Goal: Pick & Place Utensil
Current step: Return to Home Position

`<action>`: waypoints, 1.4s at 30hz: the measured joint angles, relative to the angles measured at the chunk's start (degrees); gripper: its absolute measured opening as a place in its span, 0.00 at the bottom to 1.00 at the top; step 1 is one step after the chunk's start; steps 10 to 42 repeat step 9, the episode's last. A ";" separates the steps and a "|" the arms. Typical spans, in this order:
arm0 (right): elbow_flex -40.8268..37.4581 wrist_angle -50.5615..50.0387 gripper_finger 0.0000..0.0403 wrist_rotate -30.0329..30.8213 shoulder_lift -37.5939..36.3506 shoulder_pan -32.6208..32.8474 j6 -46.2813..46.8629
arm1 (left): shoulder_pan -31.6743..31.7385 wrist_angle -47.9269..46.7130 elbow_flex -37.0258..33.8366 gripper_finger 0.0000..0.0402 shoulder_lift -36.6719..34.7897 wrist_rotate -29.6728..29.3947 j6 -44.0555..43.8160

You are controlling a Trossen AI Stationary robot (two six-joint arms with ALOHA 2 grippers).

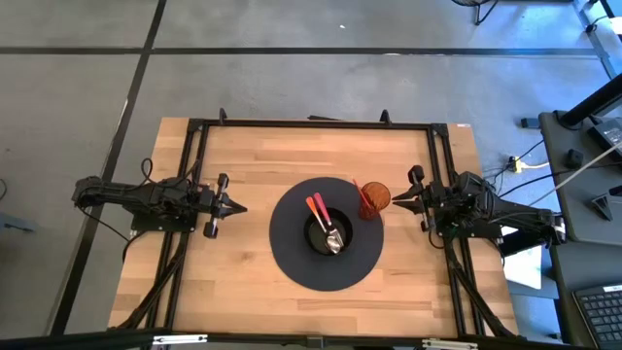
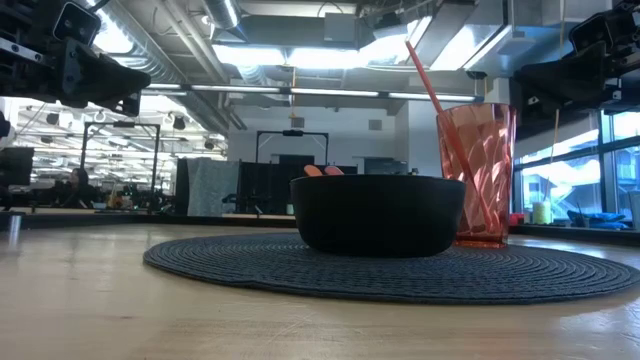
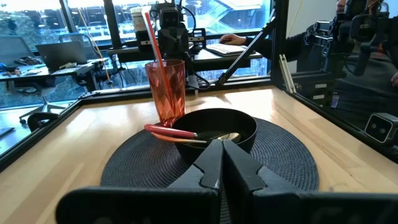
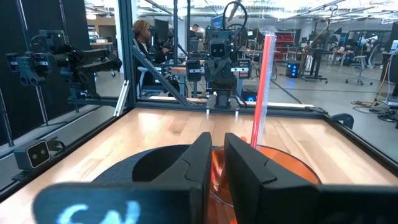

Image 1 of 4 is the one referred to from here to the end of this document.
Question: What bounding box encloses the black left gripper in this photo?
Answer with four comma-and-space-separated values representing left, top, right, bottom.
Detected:
196, 172, 249, 240

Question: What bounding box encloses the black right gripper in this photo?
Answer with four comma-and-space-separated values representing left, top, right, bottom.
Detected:
392, 164, 456, 234

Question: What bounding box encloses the orange handled spoon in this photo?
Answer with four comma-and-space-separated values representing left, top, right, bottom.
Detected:
305, 195, 342, 255

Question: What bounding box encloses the pink handled spoon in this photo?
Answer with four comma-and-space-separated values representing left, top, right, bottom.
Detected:
312, 192, 346, 247

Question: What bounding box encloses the red utensil in cup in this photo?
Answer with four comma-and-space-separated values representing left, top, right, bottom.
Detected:
351, 177, 374, 211

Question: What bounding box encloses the orange transparent cup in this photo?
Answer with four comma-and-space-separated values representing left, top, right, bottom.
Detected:
358, 181, 393, 222

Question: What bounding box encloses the round black plate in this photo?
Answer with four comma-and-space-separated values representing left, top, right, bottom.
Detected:
268, 176, 386, 293

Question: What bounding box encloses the black bowl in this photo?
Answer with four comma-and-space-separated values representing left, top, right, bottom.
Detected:
302, 206, 355, 257

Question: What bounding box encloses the yellow plug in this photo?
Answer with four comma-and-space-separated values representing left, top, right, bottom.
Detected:
507, 156, 551, 175

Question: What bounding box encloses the white paper sheet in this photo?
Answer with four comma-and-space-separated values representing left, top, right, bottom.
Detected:
501, 222, 543, 291

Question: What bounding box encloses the grey desk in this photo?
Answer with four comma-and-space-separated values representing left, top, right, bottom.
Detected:
548, 240, 622, 350
538, 110, 622, 247

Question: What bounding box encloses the black triangular stand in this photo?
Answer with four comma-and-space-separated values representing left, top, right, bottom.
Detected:
591, 192, 616, 223

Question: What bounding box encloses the black pole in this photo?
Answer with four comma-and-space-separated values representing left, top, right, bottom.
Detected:
562, 72, 622, 128

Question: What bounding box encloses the black power adapter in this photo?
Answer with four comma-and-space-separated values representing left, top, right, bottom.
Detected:
586, 116, 622, 158

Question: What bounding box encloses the grey floor object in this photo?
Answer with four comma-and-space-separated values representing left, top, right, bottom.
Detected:
0, 210, 38, 234

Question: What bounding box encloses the black keyboard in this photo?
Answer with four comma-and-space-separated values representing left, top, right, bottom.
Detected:
572, 284, 622, 349

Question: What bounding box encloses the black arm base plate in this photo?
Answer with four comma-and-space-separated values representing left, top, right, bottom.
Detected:
129, 213, 201, 234

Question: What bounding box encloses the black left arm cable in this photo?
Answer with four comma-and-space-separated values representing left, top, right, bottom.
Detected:
139, 157, 157, 187

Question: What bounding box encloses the black aluminium table frame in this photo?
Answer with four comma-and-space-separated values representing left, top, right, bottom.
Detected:
109, 107, 519, 350

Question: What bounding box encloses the silver frame bracket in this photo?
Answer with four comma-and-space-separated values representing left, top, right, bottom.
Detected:
152, 332, 209, 347
421, 337, 479, 350

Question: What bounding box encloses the white cable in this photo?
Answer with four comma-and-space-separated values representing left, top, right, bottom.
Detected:
528, 142, 622, 208

